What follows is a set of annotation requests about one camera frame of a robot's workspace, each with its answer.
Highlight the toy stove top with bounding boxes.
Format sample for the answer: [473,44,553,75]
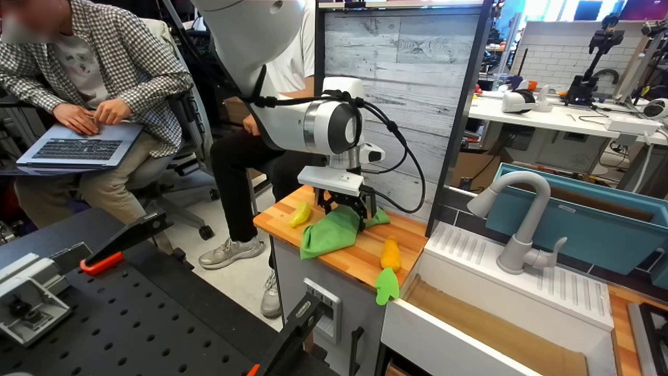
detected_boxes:
[627,300,668,376]

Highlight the checkered-jacket person's left hand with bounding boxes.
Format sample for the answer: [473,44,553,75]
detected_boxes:
[92,97,133,127]

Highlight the grey metal bracket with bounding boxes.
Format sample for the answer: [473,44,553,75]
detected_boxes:
[0,241,92,348]

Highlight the small white device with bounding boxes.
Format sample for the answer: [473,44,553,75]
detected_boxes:
[501,88,539,114]

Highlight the black office chair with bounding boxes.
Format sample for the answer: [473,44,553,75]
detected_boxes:
[128,89,222,241]

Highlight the checkered-jacket person's right hand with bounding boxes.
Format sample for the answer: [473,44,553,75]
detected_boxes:
[51,99,103,138]

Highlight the grey toy kitchen cabinet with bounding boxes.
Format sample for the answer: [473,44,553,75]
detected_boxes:
[268,236,393,376]

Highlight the green towel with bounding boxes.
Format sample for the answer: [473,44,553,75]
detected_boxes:
[298,205,393,263]

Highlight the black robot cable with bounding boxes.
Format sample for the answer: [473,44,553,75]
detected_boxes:
[248,88,429,216]

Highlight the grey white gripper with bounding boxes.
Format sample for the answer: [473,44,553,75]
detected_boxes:
[296,165,378,221]

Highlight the white toy sink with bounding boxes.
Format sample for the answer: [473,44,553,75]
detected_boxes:
[378,220,618,376]

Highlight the yellow toy carrot green leaves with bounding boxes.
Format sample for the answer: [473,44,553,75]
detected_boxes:
[373,238,406,309]

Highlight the grey white sneaker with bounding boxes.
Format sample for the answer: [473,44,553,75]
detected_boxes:
[260,269,285,321]
[196,236,268,271]

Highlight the black clamp orange handle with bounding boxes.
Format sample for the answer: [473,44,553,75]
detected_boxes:
[247,294,327,376]
[78,209,170,277]

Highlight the wooden cutting board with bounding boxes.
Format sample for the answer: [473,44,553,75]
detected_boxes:
[251,183,431,292]

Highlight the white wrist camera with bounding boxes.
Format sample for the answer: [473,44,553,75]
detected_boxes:
[355,140,387,167]

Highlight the teal plastic bin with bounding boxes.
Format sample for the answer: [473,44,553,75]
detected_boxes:
[485,161,668,277]

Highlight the grey toy faucet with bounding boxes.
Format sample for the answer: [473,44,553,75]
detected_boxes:
[466,168,570,277]

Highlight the yellow toy banana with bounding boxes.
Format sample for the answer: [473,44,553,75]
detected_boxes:
[289,203,315,230]

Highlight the grey laptop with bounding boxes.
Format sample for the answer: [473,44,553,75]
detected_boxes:
[14,120,145,170]

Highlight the grey wood-look backboard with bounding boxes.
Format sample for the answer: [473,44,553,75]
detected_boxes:
[322,8,487,225]

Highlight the person in white t-shirt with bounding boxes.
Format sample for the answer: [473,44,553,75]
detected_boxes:
[206,0,322,321]

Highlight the long white table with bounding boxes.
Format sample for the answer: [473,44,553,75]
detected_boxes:
[466,91,668,200]

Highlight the person in checkered jacket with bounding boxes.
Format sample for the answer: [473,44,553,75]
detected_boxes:
[0,0,196,257]

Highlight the black camera stand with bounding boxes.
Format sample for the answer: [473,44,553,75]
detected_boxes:
[563,11,624,108]

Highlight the wooden stove counter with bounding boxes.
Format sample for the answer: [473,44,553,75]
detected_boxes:
[607,288,644,376]

